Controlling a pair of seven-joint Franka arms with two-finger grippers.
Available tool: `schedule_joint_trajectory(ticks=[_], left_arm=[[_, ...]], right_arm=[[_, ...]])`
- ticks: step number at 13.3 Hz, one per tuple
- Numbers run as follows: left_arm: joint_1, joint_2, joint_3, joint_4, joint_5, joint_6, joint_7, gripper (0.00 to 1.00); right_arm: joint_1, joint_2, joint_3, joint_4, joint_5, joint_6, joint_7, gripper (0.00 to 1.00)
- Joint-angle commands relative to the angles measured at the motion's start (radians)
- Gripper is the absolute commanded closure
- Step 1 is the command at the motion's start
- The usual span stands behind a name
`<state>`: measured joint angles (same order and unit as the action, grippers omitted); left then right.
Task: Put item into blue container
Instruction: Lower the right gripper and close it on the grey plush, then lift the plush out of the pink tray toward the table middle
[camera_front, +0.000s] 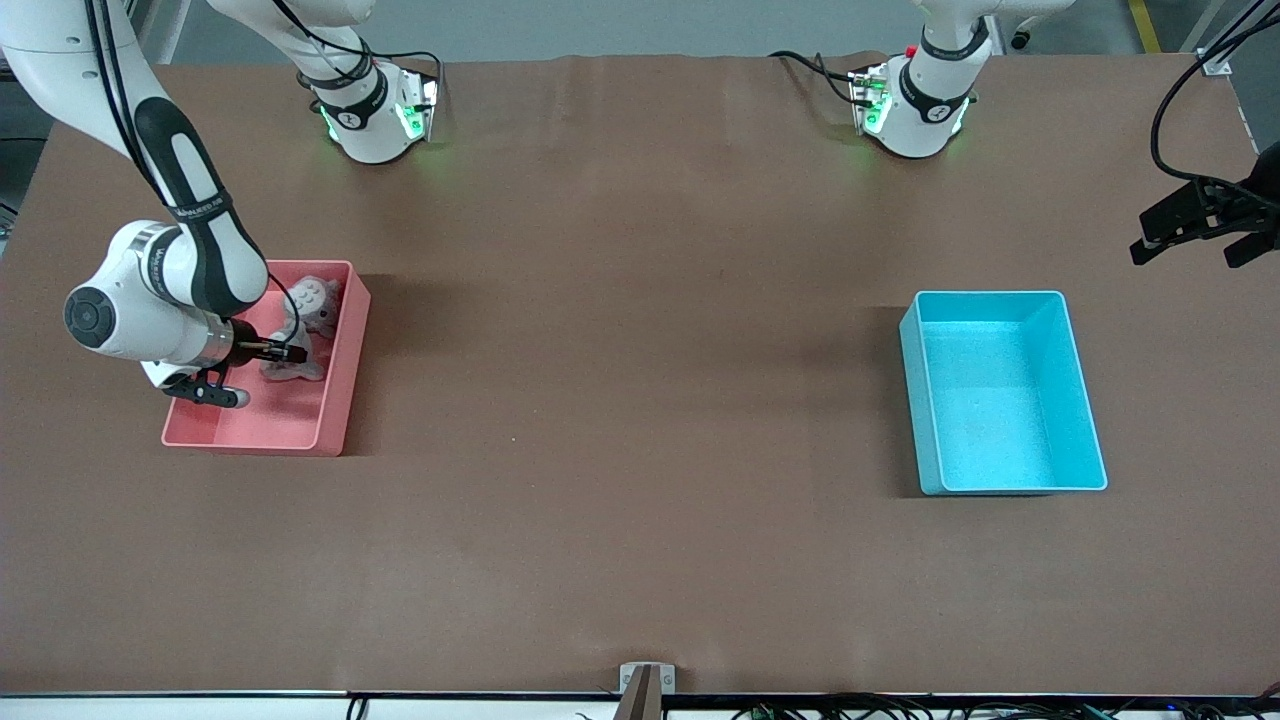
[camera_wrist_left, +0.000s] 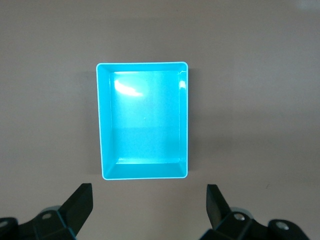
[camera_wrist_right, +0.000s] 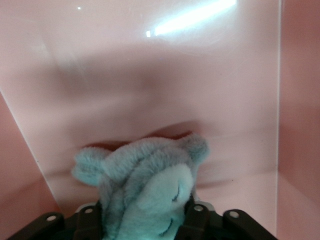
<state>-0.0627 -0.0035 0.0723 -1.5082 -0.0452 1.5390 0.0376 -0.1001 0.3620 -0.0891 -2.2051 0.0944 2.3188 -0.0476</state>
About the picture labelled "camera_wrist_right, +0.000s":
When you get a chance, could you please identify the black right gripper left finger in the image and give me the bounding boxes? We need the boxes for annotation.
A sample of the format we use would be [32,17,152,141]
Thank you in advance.
[74,203,103,240]

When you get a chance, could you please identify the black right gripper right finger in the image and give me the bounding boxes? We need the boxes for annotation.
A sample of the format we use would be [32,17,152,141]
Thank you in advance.
[178,203,211,240]

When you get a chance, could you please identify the grey Totoro plush toy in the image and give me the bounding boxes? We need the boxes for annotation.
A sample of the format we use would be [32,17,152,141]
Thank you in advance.
[71,133,211,240]

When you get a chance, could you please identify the pink plastic box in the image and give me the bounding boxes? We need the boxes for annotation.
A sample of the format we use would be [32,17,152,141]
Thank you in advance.
[0,0,320,240]

